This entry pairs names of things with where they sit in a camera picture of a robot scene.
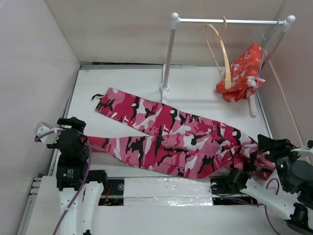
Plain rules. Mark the pink camouflage trousers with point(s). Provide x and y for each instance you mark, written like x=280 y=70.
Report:
x=174 y=142

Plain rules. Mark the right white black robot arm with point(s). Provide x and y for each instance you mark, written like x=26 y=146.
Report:
x=295 y=176

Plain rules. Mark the black mounting rail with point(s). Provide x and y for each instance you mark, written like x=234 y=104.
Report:
x=222 y=193

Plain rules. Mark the white clothes rack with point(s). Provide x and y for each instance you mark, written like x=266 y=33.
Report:
x=175 y=20

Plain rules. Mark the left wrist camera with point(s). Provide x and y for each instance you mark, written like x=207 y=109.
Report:
x=46 y=134

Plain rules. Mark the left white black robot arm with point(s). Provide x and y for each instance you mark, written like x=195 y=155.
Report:
x=79 y=187

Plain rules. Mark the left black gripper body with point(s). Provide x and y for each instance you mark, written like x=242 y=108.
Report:
x=86 y=152

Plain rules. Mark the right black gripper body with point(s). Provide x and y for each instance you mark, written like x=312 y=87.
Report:
x=283 y=158

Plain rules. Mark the silver taped white panel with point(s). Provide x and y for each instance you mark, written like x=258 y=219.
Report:
x=166 y=191

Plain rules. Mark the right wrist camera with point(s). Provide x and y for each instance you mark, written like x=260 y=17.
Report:
x=307 y=150

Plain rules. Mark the orange white patterned garment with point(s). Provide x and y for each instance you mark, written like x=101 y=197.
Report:
x=244 y=74

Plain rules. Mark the beige wooden hanger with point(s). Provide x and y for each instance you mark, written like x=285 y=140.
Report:
x=226 y=75

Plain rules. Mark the light blue wire hanger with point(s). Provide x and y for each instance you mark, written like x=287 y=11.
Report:
x=264 y=43

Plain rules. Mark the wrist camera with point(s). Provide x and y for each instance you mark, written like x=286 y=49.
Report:
x=46 y=134
x=307 y=150

